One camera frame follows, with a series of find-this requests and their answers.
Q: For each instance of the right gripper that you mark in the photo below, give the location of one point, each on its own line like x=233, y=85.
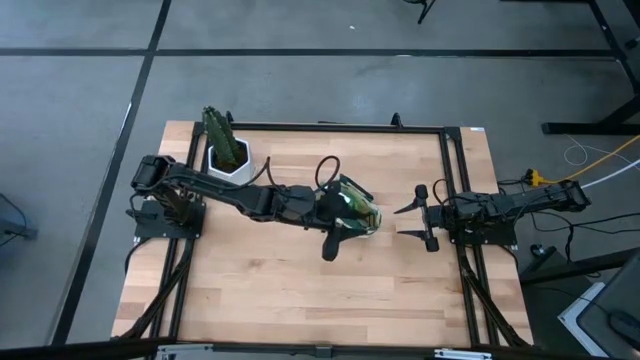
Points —
x=429, y=217

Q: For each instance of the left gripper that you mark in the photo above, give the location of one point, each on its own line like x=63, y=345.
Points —
x=310, y=207

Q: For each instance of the cream canvas gardening bag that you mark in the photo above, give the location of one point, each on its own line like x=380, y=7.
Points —
x=365, y=215

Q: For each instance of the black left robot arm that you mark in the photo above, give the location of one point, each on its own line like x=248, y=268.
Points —
x=225, y=192

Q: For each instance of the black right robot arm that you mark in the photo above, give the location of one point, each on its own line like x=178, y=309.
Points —
x=500, y=205

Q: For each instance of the white faceted plant pot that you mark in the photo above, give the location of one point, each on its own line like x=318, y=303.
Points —
x=242, y=172

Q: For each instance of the green cactus plant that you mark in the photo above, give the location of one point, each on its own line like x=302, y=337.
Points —
x=222, y=137

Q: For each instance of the white board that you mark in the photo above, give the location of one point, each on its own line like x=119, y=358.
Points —
x=575, y=320

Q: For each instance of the black tripod leg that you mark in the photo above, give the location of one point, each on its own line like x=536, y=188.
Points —
x=425, y=10

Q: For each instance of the black case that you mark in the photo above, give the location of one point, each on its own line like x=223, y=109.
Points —
x=615, y=305

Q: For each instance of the dark floor object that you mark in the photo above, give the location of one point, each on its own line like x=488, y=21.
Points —
x=15, y=225

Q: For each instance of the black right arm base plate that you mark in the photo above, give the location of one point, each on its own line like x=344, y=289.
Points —
x=482, y=239

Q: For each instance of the black table frame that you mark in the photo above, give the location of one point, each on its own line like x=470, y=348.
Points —
x=325, y=127

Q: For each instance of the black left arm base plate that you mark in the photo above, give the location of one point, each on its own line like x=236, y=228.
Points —
x=170, y=222

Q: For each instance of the black desk leg frame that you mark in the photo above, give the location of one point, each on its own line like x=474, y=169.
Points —
x=600, y=125

